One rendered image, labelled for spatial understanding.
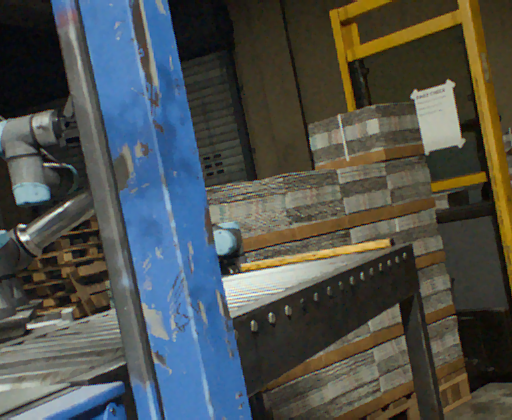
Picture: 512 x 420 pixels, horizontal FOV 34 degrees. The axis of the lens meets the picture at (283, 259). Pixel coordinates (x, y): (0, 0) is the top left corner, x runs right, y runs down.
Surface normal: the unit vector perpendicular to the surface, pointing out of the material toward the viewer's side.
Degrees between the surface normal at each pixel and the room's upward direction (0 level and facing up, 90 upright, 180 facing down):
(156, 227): 90
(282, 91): 90
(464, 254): 90
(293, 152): 90
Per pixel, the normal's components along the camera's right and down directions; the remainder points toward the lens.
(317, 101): -0.40, 0.13
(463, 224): -0.68, 0.18
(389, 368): 0.70, -0.11
